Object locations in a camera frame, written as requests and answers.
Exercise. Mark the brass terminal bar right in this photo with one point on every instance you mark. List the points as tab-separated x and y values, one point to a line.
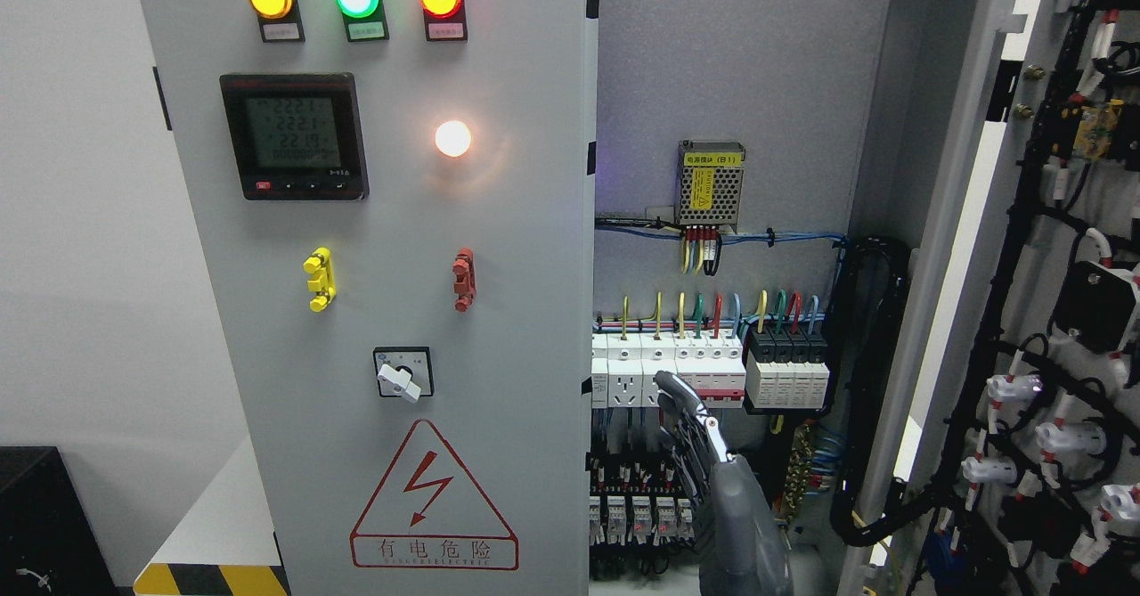
798	471

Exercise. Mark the perforated metal power supply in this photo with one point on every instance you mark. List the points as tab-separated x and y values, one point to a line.
711	182

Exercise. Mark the black surge protector block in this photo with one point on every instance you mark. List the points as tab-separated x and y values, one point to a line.
787	373

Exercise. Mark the black box on floor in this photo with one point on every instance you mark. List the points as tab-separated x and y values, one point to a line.
47	546

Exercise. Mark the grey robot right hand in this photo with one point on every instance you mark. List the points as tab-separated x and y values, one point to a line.
741	549

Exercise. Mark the black digital power meter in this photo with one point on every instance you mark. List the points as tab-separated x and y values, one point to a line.
296	137

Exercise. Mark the white glowing lamp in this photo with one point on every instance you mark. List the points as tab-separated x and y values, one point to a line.
453	138

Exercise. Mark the red electric hazard sticker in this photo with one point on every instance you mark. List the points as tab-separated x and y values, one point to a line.
429	512

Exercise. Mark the lower relay terminal row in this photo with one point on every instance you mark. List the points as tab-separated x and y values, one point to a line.
639	501

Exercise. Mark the grey cabinet door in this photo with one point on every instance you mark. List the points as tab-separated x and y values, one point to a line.
993	427
509	372

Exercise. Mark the white socket and breaker row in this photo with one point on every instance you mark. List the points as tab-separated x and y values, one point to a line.
622	368

